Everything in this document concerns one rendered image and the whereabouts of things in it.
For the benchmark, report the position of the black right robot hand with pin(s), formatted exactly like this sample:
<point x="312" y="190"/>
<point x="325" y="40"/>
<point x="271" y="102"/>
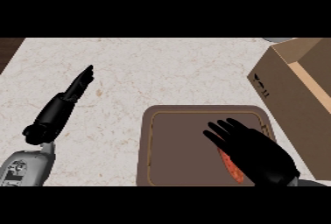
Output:
<point x="254" y="148"/>

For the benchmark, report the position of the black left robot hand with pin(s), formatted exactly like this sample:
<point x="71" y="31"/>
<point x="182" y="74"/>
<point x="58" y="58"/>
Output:
<point x="53" y="115"/>

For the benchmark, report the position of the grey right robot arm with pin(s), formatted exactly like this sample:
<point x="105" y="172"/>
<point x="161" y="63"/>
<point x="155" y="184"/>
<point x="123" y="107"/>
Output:
<point x="308" y="183"/>

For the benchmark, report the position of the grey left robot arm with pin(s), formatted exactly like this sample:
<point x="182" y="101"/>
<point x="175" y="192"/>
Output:
<point x="24" y="169"/>

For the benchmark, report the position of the orange sweet potato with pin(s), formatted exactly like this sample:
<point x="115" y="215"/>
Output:
<point x="232" y="169"/>

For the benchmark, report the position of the brown tray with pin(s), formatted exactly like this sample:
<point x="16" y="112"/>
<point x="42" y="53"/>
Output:
<point x="185" y="145"/>

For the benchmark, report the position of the brown cardboard box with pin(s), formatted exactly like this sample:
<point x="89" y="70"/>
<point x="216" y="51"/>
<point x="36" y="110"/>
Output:
<point x="297" y="105"/>

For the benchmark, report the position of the grey round object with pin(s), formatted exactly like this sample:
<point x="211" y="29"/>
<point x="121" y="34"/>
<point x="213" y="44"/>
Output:
<point x="278" y="39"/>

